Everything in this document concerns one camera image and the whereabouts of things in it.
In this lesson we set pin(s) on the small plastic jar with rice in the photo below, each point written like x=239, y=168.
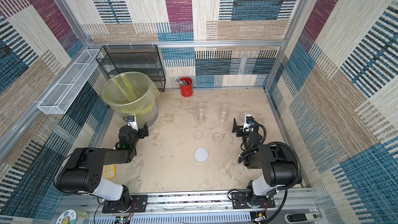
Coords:
x=201, y=111

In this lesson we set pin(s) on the round sticker label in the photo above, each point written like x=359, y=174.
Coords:
x=72, y=216

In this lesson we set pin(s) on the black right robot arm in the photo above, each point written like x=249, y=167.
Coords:
x=280, y=166

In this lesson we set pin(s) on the aluminium mounting rail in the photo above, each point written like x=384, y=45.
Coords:
x=215, y=207

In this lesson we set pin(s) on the black device on rail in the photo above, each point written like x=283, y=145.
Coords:
x=299, y=218

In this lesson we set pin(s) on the grey bin with yellow bag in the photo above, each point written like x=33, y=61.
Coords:
x=132, y=93

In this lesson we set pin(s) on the medium plastic jar with rice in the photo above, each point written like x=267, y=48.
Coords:
x=224, y=112

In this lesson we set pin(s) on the red cup with utensils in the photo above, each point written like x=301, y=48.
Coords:
x=186, y=86

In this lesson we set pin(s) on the clear small jar lid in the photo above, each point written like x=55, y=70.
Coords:
x=198, y=135

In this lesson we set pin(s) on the black wire shelf rack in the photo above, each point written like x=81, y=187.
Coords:
x=146, y=59

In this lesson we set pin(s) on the clear medium jar lid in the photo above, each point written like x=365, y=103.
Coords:
x=217, y=137

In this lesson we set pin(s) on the white mesh wall basket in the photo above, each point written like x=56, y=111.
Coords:
x=61, y=96

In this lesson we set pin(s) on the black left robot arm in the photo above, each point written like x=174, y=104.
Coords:
x=82, y=173

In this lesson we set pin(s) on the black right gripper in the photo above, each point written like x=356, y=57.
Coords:
x=236, y=127

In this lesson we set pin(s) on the large plastic jar of rice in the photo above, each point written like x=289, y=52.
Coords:
x=241, y=118

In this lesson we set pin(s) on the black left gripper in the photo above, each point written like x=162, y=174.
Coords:
x=142, y=135

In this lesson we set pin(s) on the yellow calculator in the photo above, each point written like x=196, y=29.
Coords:
x=109, y=171

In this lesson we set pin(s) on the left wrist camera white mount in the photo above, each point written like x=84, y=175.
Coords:
x=131, y=121

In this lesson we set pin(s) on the patterned white jar lid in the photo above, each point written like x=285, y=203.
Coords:
x=201, y=154

